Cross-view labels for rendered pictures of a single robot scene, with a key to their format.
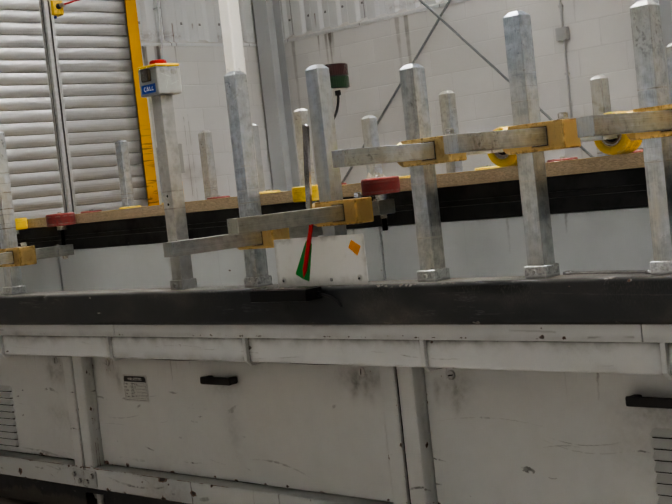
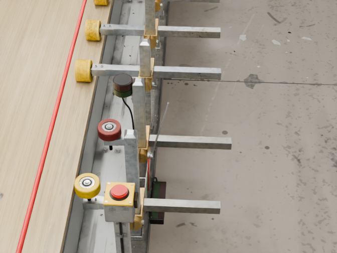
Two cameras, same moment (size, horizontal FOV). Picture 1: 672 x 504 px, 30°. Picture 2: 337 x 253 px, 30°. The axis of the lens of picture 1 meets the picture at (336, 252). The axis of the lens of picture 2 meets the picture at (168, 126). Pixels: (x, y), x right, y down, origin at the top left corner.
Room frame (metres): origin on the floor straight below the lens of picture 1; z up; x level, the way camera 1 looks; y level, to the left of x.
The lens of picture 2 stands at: (3.48, 1.16, 2.37)
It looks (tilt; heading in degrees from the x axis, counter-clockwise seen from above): 44 degrees down; 228
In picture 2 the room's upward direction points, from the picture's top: straight up
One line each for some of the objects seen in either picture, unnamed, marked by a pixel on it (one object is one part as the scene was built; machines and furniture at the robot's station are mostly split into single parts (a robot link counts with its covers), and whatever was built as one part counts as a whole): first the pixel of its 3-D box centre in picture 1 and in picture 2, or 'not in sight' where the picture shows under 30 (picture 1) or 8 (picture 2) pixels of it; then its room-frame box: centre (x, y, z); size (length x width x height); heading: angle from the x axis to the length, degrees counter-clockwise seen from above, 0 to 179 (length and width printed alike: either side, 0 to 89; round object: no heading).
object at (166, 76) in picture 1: (160, 81); (120, 203); (2.92, 0.36, 1.18); 0.07 x 0.07 x 0.08; 45
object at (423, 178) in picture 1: (424, 190); (146, 94); (2.38, -0.18, 0.87); 0.04 x 0.04 x 0.48; 45
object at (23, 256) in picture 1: (14, 256); not in sight; (3.42, 0.87, 0.80); 0.14 x 0.06 x 0.05; 45
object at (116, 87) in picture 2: (333, 70); (123, 82); (2.59, -0.04, 1.14); 0.06 x 0.06 x 0.02
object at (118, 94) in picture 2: (334, 83); (123, 88); (2.59, -0.04, 1.11); 0.06 x 0.06 x 0.02
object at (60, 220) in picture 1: (62, 232); not in sight; (3.51, 0.76, 0.85); 0.08 x 0.08 x 0.11
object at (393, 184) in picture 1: (382, 202); (110, 137); (2.61, -0.11, 0.85); 0.08 x 0.08 x 0.11
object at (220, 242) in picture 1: (248, 239); (151, 205); (2.67, 0.18, 0.81); 0.43 x 0.03 x 0.04; 135
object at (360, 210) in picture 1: (341, 212); (140, 143); (2.54, -0.02, 0.85); 0.14 x 0.06 x 0.05; 45
